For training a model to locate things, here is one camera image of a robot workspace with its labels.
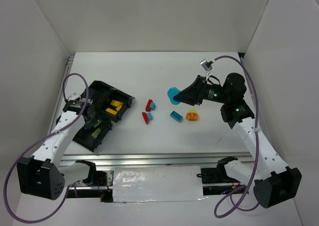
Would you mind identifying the orange-yellow lego brick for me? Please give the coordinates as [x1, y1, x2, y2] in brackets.
[106, 108, 118, 115]

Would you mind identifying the orange flower lego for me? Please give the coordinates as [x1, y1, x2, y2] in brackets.
[185, 109, 199, 121]

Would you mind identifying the teal rounded lego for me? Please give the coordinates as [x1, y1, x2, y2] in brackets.
[167, 87, 180, 105]

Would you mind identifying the blue lego brick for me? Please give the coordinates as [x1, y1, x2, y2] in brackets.
[170, 111, 183, 123]

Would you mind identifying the yellow lego brick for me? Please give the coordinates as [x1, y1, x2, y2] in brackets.
[110, 100, 123, 108]

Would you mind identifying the red arch lego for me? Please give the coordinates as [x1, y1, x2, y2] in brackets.
[145, 99, 153, 112]

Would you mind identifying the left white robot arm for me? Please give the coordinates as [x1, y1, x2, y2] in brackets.
[17, 89, 97, 200]

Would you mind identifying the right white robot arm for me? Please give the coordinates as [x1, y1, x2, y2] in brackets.
[167, 73, 302, 208]

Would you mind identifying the black four-compartment tray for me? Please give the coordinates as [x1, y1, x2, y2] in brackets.
[73, 80, 135, 152]

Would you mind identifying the small teal lego upper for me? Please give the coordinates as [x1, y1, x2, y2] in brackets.
[150, 102, 156, 111]

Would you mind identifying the red curved lego lower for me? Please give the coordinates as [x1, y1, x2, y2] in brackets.
[142, 112, 150, 124]

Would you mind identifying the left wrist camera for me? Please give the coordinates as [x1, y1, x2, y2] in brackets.
[66, 93, 81, 101]

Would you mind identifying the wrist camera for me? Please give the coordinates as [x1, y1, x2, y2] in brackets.
[200, 59, 214, 72]
[66, 93, 81, 101]

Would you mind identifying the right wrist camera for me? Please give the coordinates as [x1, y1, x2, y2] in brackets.
[200, 59, 214, 72]

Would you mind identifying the aluminium rail frame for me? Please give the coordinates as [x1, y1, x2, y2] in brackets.
[49, 52, 278, 203]

